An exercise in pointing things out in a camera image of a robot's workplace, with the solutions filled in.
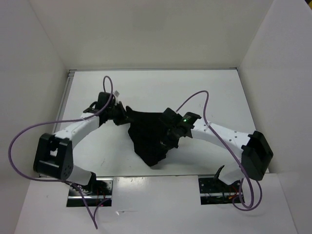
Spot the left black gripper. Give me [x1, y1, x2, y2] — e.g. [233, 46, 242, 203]
[106, 100, 134, 125]

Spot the black skirt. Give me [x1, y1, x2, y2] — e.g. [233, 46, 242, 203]
[126, 106, 179, 167]

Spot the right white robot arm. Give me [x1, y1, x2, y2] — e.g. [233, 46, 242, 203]
[159, 108, 273, 192]

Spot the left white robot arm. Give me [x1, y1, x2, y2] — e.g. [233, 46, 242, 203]
[33, 91, 126, 195]

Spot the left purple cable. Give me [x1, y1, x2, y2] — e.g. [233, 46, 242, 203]
[8, 76, 115, 230]

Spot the purple cable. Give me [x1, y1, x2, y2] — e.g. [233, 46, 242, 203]
[8, 76, 115, 230]
[176, 90, 263, 212]

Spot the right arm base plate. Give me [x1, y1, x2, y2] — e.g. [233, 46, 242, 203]
[198, 176, 241, 205]

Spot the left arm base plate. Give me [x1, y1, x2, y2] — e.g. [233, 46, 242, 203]
[66, 177, 114, 207]

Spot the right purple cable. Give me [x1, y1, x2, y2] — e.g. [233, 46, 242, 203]
[176, 90, 263, 212]

